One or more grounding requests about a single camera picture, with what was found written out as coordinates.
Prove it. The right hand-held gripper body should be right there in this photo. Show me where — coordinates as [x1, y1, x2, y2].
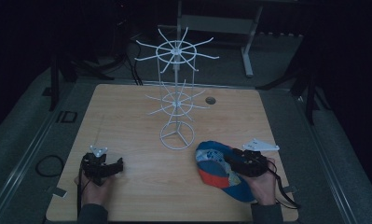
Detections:
[233, 138, 281, 178]

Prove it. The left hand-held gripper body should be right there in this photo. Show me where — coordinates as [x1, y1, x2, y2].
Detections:
[80, 144, 114, 187]

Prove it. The blue orange patchwork cap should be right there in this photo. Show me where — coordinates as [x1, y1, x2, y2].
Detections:
[194, 140, 256, 203]

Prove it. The person's left hand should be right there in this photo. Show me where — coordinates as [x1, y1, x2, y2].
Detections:
[74, 171, 117, 207]

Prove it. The person's right hand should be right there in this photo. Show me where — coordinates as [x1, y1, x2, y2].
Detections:
[239, 157, 278, 207]

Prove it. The black metal stand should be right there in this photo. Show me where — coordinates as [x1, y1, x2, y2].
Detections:
[256, 59, 332, 126]
[48, 54, 117, 112]

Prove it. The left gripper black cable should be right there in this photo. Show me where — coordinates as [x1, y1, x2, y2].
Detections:
[76, 164, 91, 218]

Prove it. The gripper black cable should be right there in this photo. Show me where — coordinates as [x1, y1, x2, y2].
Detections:
[76, 164, 91, 218]
[267, 158, 301, 210]

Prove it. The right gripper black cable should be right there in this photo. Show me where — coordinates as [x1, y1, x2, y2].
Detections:
[267, 158, 301, 210]

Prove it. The black cable loop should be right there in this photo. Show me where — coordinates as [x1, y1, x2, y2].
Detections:
[34, 154, 65, 178]

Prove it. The white wire display rack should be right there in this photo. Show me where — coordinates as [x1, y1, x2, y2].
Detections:
[133, 26, 221, 151]

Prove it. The black cable bundle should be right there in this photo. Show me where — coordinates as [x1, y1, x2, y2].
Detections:
[110, 18, 145, 87]

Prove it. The grey metal desk frame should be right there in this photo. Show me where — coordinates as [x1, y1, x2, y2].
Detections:
[175, 0, 266, 78]

